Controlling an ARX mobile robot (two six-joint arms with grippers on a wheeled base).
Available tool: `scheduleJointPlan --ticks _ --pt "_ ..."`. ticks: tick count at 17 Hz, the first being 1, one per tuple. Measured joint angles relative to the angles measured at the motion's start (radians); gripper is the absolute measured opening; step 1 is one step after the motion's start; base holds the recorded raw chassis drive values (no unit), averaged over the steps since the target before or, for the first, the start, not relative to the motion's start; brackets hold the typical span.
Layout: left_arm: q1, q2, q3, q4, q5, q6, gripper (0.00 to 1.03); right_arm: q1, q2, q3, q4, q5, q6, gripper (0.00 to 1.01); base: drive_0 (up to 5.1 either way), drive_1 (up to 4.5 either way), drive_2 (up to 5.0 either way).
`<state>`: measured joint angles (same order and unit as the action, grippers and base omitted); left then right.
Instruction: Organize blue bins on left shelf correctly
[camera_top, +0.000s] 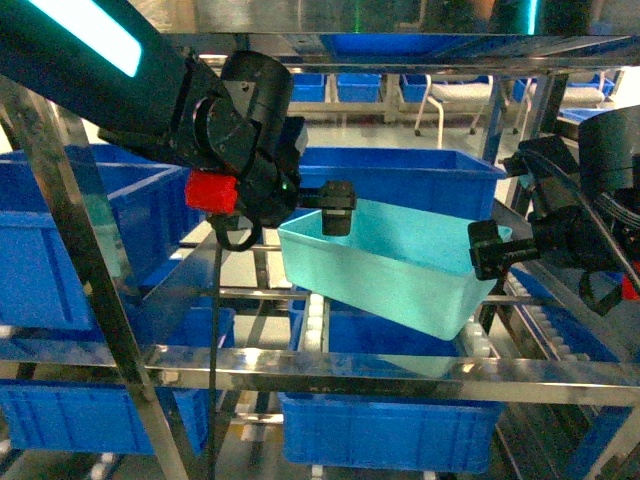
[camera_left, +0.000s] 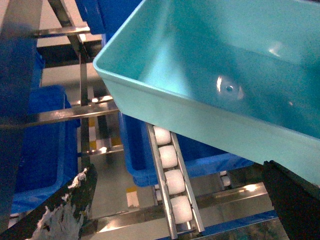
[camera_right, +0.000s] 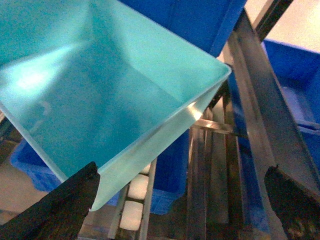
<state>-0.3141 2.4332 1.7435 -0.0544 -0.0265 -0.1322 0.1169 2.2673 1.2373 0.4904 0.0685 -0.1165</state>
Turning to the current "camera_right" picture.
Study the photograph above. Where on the white roller track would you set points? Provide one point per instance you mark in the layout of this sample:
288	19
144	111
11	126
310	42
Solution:
131	217

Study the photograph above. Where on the steel shelf frame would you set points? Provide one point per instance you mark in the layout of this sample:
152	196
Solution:
270	128

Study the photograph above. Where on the blue bin behind teal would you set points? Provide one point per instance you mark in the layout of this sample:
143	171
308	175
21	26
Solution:
206	24

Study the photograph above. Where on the blue bin right side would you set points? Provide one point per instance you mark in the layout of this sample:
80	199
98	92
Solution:
298	75

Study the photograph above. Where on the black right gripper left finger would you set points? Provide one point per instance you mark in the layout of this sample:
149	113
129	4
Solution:
60	214

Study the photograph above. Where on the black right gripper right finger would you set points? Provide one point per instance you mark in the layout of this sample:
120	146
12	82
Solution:
296	206

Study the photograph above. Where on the teal plastic bin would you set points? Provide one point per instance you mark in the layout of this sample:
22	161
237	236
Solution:
96	81

